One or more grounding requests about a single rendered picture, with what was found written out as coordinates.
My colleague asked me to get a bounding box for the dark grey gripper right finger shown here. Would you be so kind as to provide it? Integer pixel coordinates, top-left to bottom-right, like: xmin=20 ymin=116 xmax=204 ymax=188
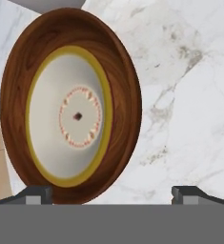
xmin=171 ymin=186 xmax=224 ymax=206

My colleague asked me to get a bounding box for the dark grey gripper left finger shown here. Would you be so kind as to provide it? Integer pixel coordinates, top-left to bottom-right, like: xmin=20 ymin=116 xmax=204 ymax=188
xmin=0 ymin=186 xmax=53 ymax=206

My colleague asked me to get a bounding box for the small white yellow-rimmed bowl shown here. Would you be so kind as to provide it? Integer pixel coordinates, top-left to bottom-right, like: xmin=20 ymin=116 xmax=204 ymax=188
xmin=25 ymin=45 xmax=113 ymax=189

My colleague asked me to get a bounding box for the large brown wooden bowl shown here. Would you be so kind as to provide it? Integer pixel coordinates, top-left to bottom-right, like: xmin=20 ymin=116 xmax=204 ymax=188
xmin=0 ymin=7 xmax=143 ymax=206

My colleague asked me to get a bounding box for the grey cabinet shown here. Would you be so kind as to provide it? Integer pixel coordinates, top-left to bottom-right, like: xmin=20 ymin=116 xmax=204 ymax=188
xmin=8 ymin=0 xmax=87 ymax=15

